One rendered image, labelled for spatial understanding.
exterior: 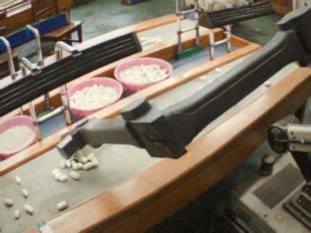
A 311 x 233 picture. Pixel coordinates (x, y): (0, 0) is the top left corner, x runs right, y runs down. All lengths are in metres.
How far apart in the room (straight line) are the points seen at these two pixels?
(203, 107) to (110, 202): 0.52
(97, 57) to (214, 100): 0.57
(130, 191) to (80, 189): 0.17
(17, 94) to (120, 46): 0.39
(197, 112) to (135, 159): 0.63
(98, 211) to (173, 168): 0.29
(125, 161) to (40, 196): 0.34
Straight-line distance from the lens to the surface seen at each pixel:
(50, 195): 1.08
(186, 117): 0.55
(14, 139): 1.40
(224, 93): 0.56
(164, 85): 1.49
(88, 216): 0.96
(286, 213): 1.36
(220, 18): 1.42
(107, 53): 1.07
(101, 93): 1.54
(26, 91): 0.97
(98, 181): 1.09
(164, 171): 1.07
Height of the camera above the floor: 1.50
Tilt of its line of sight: 35 degrees down
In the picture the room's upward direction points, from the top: 3 degrees counter-clockwise
